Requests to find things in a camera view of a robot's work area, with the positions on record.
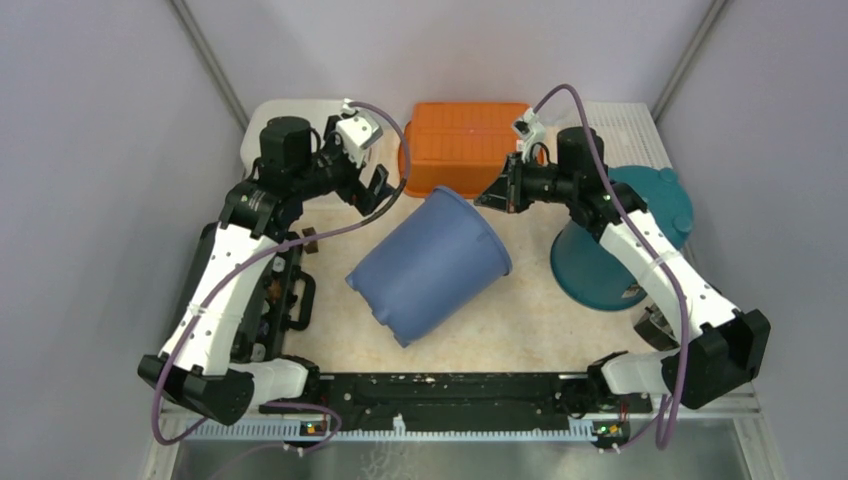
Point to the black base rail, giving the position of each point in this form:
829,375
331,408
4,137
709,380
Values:
465,402

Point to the orange plastic tub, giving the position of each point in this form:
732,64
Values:
460,145

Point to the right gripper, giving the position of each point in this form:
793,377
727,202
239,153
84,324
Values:
506,192

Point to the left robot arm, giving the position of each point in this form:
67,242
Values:
222,358

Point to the black case on left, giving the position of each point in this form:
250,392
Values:
261,304

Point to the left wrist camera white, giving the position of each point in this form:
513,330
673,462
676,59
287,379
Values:
359,131

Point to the blue bucket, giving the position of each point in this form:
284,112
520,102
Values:
432,264

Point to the teal bucket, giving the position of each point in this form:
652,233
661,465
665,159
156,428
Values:
593,277

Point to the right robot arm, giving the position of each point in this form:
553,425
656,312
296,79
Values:
720,347

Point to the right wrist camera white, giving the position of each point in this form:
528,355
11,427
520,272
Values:
530,131

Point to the small black clear box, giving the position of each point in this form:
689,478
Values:
655,330

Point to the white perforated basket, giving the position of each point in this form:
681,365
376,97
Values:
629,134

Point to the translucent white plastic tub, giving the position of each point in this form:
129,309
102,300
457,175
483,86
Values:
316,111

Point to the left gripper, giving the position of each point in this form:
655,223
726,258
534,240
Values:
362,197

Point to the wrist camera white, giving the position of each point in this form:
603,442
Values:
359,131
530,131

